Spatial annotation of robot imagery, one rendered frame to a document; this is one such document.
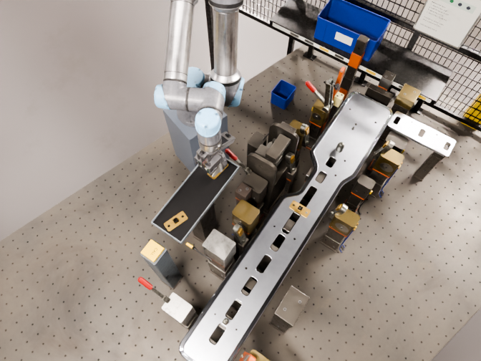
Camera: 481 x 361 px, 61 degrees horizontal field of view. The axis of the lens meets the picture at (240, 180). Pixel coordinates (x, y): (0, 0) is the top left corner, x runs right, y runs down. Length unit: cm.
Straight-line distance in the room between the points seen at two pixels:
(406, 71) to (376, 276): 97
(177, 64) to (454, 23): 127
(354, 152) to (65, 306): 144
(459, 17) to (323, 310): 138
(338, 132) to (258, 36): 189
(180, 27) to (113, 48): 233
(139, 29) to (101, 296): 243
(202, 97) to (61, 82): 238
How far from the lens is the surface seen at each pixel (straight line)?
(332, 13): 226
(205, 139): 126
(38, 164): 322
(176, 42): 135
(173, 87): 131
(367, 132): 193
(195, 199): 152
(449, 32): 213
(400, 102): 204
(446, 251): 215
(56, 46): 384
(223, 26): 146
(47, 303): 206
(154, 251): 148
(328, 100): 182
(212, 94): 129
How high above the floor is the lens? 256
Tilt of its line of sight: 65 degrees down
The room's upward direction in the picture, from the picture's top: straight up
